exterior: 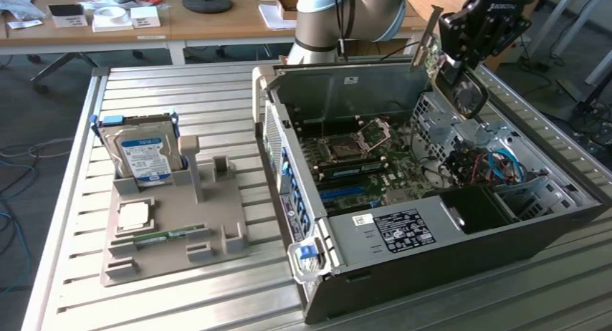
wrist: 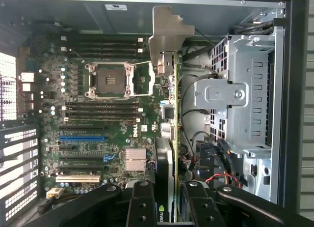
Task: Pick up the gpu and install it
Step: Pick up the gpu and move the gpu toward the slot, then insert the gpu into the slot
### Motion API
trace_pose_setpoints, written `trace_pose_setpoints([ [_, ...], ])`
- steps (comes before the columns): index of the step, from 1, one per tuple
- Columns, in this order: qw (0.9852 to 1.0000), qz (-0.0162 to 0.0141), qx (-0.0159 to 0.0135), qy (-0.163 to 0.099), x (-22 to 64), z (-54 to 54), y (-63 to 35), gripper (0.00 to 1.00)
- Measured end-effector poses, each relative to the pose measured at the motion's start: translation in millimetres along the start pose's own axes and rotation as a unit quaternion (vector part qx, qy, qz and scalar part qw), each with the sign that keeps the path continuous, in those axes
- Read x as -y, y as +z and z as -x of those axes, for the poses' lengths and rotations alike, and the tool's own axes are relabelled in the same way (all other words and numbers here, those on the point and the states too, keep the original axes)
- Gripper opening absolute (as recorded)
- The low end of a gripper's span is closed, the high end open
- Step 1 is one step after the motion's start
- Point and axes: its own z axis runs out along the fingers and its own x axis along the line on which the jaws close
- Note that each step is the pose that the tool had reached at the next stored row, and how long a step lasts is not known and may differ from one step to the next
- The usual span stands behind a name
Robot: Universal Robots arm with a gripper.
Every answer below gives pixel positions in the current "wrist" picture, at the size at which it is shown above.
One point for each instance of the silver network port block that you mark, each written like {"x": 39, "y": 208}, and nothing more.
{"x": 27, "y": 87}
{"x": 27, "y": 76}

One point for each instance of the CPU socket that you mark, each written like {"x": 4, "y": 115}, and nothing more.
{"x": 110, "y": 80}

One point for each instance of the silver chipset heatsink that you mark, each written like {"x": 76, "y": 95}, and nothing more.
{"x": 135, "y": 160}

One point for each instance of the white expansion slot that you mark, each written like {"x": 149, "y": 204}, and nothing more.
{"x": 78, "y": 178}

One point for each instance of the black RAM slot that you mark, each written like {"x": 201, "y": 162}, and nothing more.
{"x": 108, "y": 44}
{"x": 103, "y": 50}
{"x": 103, "y": 114}
{"x": 103, "y": 109}
{"x": 105, "y": 55}
{"x": 103, "y": 104}
{"x": 103, "y": 39}

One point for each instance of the perforated silver disk bay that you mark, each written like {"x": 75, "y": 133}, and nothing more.
{"x": 245, "y": 72}

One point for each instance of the black open PC case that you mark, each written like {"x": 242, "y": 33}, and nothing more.
{"x": 137, "y": 18}

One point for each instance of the silver disk bay frame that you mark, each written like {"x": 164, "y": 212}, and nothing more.
{"x": 265, "y": 178}

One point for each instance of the long black expansion slot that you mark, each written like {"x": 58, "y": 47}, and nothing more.
{"x": 83, "y": 157}
{"x": 83, "y": 127}
{"x": 83, "y": 167}

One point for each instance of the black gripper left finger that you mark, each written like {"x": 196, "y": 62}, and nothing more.
{"x": 143, "y": 207}

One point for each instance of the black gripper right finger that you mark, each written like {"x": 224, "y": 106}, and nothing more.
{"x": 203, "y": 207}

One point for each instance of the white power connector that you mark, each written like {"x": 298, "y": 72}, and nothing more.
{"x": 54, "y": 193}

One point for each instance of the short black expansion slot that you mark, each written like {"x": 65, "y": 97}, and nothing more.
{"x": 66, "y": 147}

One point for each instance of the blue expansion slot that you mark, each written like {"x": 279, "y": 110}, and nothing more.
{"x": 83, "y": 138}

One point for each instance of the silver socket cover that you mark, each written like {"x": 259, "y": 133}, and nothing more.
{"x": 151, "y": 82}

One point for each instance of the silver socket locking lever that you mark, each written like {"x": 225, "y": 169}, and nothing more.
{"x": 141, "y": 62}
{"x": 144, "y": 95}

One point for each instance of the green Dell motherboard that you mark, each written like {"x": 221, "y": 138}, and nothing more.
{"x": 117, "y": 133}

